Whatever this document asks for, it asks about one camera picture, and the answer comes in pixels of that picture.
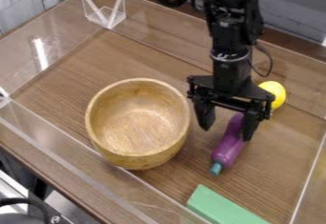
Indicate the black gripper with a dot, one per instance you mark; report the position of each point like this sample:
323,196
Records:
228,88

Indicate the purple toy eggplant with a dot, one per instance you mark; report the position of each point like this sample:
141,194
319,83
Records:
228,147

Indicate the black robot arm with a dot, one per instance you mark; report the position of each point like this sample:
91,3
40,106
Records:
235,25

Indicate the brown wooden bowl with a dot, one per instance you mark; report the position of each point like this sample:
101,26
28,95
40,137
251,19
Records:
137,122

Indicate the yellow toy lemon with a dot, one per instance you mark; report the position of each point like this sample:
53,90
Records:
275,88

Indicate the green foam block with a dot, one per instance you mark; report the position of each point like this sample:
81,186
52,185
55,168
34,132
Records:
218,210

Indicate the clear acrylic tray wall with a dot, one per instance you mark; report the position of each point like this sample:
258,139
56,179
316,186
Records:
113,194

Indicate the clear acrylic corner bracket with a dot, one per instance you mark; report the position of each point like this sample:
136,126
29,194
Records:
107,17

